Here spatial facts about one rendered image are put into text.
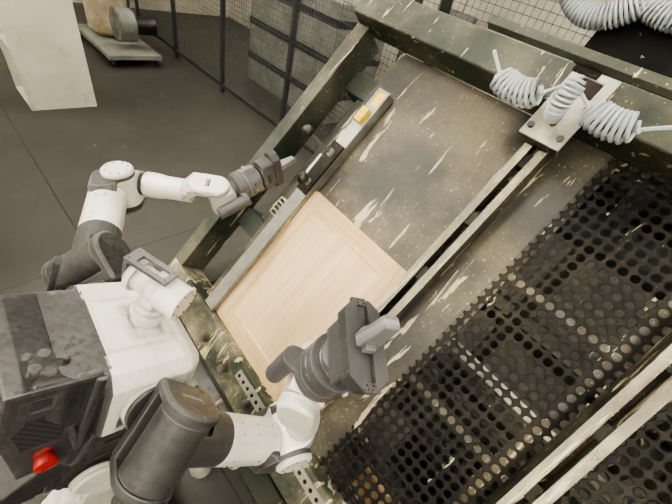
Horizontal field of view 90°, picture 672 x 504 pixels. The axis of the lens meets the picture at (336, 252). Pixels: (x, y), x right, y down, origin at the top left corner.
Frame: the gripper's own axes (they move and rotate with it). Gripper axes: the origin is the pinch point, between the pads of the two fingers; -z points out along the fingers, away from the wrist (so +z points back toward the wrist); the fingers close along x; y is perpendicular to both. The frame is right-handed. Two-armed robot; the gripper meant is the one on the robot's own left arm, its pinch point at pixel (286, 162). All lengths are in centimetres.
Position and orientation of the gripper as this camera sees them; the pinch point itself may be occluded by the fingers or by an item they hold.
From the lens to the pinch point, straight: 110.7
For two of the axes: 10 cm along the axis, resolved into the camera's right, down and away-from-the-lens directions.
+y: 6.3, 6.3, -4.6
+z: -7.8, 5.1, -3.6
